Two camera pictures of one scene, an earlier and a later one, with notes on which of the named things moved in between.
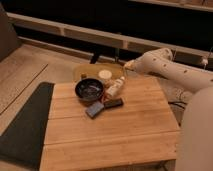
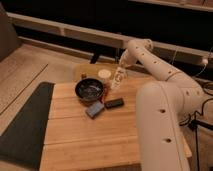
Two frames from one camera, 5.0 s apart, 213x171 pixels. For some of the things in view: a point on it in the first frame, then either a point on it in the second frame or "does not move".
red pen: (104, 95) does not move
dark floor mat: (23, 142) does not move
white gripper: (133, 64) -> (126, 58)
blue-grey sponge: (94, 109) does not move
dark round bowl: (89, 89) does not move
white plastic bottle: (115, 87) -> (120, 75)
